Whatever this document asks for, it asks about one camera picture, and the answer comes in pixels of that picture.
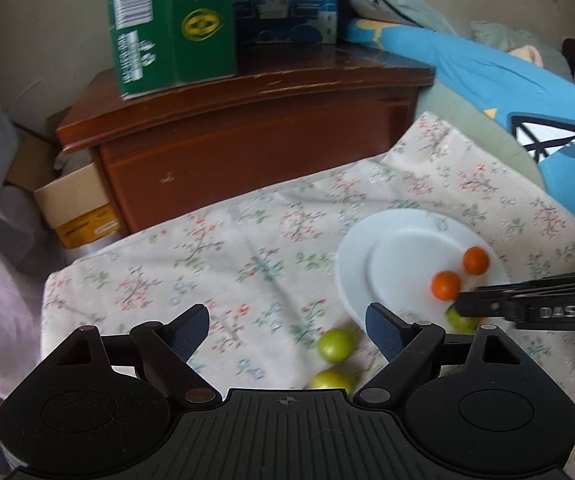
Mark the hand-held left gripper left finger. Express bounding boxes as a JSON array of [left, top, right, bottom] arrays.
[[40, 304, 221, 407]]

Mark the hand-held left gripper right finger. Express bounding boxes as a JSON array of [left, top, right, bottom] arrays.
[[355, 302, 535, 406]]

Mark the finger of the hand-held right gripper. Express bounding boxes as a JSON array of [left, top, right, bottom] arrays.
[[453, 269, 575, 319]]

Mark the green round fruit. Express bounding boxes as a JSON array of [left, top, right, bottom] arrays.
[[445, 307, 481, 335], [310, 367, 355, 395], [316, 327, 357, 363]]

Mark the white plate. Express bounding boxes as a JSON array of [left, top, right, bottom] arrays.
[[336, 209, 511, 333]]

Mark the orange tangerine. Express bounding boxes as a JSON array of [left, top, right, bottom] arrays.
[[462, 246, 491, 276], [431, 271, 462, 301]]

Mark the floral tablecloth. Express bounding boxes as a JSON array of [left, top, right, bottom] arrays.
[[42, 110, 575, 480]]

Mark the open cardboard box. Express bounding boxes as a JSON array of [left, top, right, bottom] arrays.
[[34, 162, 121, 250]]

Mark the grey-green bed sheet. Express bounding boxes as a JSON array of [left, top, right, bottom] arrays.
[[414, 80, 548, 191]]

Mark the brown wooden nightstand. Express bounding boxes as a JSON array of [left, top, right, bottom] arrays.
[[56, 42, 435, 236]]

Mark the green milk carton box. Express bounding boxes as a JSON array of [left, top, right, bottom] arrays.
[[104, 0, 238, 100]]

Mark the grey-green pillow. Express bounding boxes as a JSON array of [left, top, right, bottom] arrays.
[[342, 0, 461, 38]]

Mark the blue carton box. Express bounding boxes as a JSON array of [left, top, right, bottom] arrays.
[[230, 0, 341, 46]]

